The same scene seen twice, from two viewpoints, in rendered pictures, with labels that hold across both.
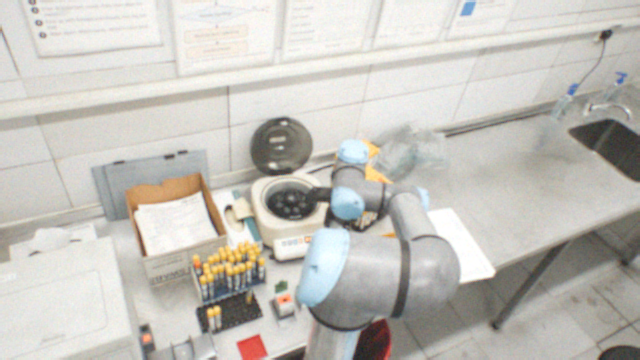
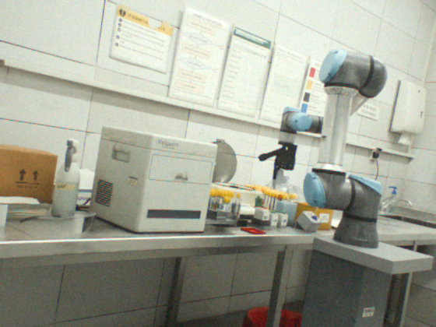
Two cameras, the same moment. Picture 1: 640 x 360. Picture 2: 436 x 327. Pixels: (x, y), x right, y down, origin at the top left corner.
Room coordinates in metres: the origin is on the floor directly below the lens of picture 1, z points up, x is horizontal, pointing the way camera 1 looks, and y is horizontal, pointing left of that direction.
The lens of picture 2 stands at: (-1.25, 0.69, 1.18)
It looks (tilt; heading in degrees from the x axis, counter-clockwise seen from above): 3 degrees down; 347
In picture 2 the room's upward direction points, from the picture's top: 10 degrees clockwise
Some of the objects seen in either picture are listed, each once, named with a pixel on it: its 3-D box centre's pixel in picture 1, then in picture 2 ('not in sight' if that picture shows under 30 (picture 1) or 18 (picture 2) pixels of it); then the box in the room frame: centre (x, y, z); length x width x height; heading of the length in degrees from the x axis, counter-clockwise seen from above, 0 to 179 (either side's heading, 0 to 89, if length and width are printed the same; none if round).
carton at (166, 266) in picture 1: (177, 226); not in sight; (0.85, 0.41, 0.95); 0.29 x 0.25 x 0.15; 32
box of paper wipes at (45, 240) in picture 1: (54, 247); (85, 185); (0.71, 0.73, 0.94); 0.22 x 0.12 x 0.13; 126
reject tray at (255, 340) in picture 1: (252, 348); (253, 230); (0.53, 0.10, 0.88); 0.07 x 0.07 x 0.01; 32
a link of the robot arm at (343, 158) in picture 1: (351, 163); (290, 120); (0.83, -0.08, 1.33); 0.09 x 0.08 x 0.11; 0
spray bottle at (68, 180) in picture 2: not in sight; (68, 177); (0.38, 0.77, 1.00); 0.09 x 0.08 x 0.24; 32
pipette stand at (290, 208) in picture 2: not in sight; (285, 213); (0.82, -0.12, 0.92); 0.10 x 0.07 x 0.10; 124
